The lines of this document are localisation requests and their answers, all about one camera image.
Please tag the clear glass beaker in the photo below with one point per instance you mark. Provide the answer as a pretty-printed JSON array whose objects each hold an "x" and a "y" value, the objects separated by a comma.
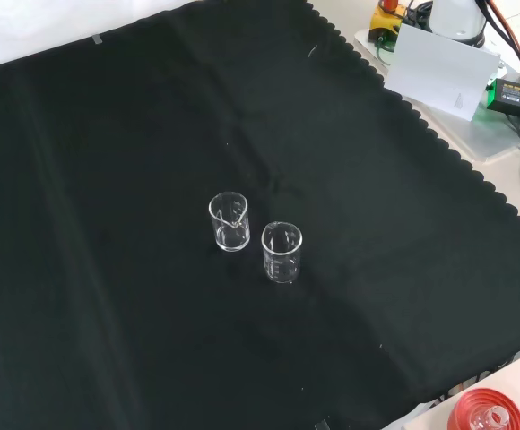
[
  {"x": 281, "y": 273},
  {"x": 229, "y": 242}
]

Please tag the black cloth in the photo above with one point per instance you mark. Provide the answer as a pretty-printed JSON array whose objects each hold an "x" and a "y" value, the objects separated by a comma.
[{"x": 107, "y": 224}]

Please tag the thin pale thread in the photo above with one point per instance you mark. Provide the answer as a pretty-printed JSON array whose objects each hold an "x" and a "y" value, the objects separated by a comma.
[{"x": 311, "y": 50}]

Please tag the clear tape strip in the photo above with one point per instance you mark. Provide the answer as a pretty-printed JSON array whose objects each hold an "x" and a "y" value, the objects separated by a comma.
[
  {"x": 97, "y": 39},
  {"x": 323, "y": 424}
]

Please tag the pale board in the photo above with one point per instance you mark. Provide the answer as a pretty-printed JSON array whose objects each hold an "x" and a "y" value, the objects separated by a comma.
[{"x": 439, "y": 71}]

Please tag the yellow stop button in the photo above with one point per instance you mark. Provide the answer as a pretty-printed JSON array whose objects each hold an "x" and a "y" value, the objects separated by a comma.
[{"x": 383, "y": 20}]

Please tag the black power adapter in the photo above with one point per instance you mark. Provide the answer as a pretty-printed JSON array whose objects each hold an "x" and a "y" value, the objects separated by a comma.
[{"x": 517, "y": 96}]

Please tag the clear round-bottom flask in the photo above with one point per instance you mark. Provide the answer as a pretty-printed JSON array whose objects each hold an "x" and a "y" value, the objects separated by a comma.
[{"x": 495, "y": 416}]

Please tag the grey metal base plate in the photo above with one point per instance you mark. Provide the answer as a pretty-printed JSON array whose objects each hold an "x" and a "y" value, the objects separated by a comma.
[{"x": 479, "y": 139}]

